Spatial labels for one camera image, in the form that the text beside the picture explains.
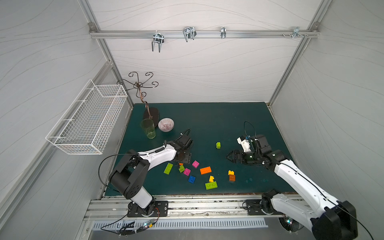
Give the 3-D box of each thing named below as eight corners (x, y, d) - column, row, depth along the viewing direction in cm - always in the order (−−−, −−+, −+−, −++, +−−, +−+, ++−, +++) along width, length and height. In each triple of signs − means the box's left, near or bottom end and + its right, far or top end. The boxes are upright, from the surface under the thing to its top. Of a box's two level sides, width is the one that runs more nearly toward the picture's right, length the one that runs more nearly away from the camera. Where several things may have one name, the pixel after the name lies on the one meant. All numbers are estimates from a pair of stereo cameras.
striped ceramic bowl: (158, 131, 103) (157, 128, 101) (160, 120, 110) (159, 117, 107) (173, 131, 103) (172, 128, 101) (174, 120, 110) (174, 117, 107)
